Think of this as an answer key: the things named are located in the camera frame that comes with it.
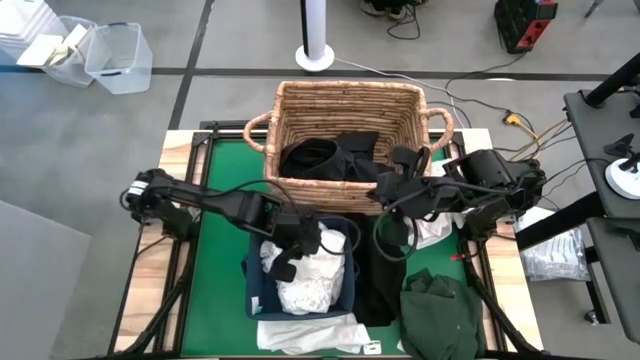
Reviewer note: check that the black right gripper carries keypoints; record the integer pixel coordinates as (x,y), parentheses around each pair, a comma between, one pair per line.
(410,197)

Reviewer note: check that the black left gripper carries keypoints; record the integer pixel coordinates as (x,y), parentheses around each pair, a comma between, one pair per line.
(300,235)

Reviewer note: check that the dark green garment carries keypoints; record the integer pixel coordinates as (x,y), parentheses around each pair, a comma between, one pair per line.
(440,320)

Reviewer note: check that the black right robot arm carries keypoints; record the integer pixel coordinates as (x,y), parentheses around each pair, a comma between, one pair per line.
(495,172)

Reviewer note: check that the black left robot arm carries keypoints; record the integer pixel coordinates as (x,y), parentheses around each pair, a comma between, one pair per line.
(210,200)

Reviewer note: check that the navy and white fabric bin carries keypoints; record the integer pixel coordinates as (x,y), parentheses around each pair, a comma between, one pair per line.
(252,295)

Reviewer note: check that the green table mat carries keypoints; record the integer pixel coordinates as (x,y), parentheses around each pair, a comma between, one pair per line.
(220,280)

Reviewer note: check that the woven wicker basket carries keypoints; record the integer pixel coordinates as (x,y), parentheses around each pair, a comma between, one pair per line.
(325,105)

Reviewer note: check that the yellow plug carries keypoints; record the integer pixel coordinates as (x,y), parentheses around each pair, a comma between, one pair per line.
(512,119)

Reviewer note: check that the red clip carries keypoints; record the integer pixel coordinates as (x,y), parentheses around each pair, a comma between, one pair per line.
(456,258)

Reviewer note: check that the small white tag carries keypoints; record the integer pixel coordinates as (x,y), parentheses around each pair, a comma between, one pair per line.
(372,348)

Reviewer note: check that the white tower fan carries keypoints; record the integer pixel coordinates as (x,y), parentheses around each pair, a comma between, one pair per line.
(315,55)

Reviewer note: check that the clear bag of white items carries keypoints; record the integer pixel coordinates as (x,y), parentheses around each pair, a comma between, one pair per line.
(555,255)

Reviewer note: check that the black and red crate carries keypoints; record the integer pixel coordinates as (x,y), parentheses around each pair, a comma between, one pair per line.
(525,25)

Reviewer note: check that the white round device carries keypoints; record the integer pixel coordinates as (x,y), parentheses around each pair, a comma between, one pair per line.
(622,182)

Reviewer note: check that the black stand pole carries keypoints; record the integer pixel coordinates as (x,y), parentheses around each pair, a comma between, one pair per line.
(612,82)

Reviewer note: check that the grey side table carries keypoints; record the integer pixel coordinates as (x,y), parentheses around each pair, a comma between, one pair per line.
(615,240)

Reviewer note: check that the empty clear plastic bin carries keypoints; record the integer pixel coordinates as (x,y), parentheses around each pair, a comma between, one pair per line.
(120,60)

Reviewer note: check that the clear bin with foam pieces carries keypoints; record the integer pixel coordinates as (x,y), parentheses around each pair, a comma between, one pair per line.
(70,60)

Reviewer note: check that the stack of white boards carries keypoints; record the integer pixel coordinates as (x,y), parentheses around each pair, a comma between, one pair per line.
(20,25)

